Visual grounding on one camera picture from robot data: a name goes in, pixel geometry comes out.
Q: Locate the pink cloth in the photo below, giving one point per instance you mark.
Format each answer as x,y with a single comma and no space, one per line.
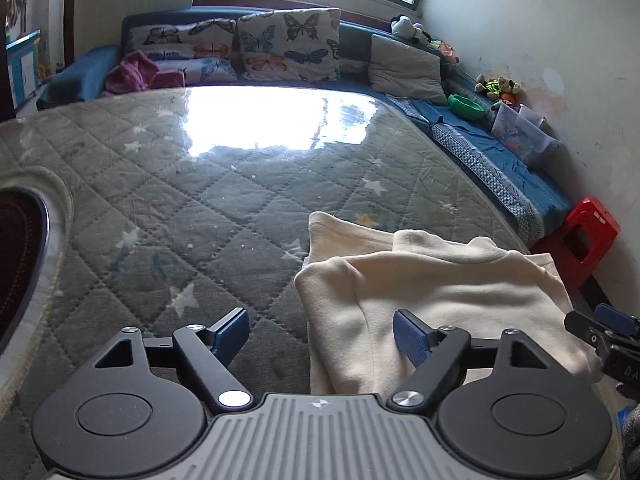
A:
135,72

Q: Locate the cream garment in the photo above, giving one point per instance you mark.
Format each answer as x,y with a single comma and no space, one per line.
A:
450,285

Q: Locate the blue cabinet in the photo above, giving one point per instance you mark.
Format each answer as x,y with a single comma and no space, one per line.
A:
22,67

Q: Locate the pink plush toy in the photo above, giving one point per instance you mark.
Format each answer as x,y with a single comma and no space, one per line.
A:
446,51

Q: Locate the green bowl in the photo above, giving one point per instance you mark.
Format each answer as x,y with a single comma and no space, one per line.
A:
466,107

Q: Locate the grey pillow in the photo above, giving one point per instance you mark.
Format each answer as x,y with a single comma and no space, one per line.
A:
405,67

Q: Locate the round black induction cooktop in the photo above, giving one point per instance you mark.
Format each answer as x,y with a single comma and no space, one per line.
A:
20,260

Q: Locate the green and brown plush toy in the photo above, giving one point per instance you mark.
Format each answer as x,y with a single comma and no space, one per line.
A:
497,87

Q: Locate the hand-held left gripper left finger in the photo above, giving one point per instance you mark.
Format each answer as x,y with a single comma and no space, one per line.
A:
232,332

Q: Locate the red plastic stool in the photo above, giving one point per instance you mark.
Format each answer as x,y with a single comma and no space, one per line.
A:
595,225

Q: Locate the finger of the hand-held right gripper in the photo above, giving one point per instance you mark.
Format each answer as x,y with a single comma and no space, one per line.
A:
617,317
587,329

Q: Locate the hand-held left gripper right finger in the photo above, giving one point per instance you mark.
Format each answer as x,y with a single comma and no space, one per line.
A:
410,335

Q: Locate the grey quilted table cover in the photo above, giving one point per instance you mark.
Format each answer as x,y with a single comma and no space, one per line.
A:
175,200

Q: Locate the dark wooden door frame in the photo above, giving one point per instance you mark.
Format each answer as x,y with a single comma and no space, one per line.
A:
71,10

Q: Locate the person's right forearm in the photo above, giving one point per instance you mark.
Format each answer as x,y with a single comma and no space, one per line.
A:
632,445

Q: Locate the panda plush toy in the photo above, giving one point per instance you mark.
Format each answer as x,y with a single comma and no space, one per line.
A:
407,30

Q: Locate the butterfly print pillow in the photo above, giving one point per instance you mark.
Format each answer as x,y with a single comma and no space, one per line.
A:
175,37
205,70
290,45

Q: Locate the clear plastic box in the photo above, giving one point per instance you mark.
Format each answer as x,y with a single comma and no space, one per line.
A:
522,135

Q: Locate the blue sofa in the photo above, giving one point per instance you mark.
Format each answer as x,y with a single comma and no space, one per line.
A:
80,75

